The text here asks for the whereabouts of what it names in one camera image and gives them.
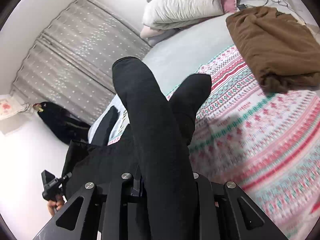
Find black bag with gold clasp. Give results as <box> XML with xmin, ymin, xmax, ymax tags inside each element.
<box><xmin>32</xmin><ymin>102</ymin><xmax>92</xmax><ymax>145</ymax></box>

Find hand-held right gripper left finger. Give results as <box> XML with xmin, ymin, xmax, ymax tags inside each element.
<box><xmin>32</xmin><ymin>172</ymin><xmax>150</xmax><ymax>240</ymax></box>

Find thin black cable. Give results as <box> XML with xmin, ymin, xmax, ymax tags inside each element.
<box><xmin>264</xmin><ymin>0</ymin><xmax>307</xmax><ymax>27</ymax></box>

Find person's left hand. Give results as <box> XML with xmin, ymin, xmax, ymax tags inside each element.
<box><xmin>47</xmin><ymin>195</ymin><xmax>65</xmax><ymax>217</ymax></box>

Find large black garment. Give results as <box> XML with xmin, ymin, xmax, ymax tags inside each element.
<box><xmin>61</xmin><ymin>57</ymin><xmax>213</xmax><ymax>240</ymax></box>

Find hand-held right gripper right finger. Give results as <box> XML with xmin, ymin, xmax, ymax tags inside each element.
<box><xmin>193</xmin><ymin>172</ymin><xmax>288</xmax><ymax>240</ymax></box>

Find grey dotted curtain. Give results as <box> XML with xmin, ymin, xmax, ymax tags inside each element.
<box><xmin>11</xmin><ymin>0</ymin><xmax>153</xmax><ymax>110</ymax></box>

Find brown garment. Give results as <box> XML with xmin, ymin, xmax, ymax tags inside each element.
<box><xmin>226</xmin><ymin>6</ymin><xmax>320</xmax><ymax>94</ymax></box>

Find grey bed sheet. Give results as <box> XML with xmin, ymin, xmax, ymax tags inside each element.
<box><xmin>89</xmin><ymin>0</ymin><xmax>315</xmax><ymax>140</ymax></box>

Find pale pink folded blanket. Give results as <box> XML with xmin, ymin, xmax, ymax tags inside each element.
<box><xmin>140</xmin><ymin>21</ymin><xmax>190</xmax><ymax>47</ymax></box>

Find floral white cloth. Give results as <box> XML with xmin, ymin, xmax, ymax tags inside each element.
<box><xmin>0</xmin><ymin>97</ymin><xmax>20</xmax><ymax>120</ymax></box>

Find pink pillow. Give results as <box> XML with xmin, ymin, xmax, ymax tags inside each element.
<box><xmin>221</xmin><ymin>0</ymin><xmax>238</xmax><ymax>14</ymax></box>

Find pink and teal patterned blanket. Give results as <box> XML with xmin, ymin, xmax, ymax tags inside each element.
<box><xmin>107</xmin><ymin>44</ymin><xmax>320</xmax><ymax>235</ymax></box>

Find white pillow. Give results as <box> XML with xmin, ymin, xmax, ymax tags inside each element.
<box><xmin>142</xmin><ymin>0</ymin><xmax>224</xmax><ymax>28</ymax></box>

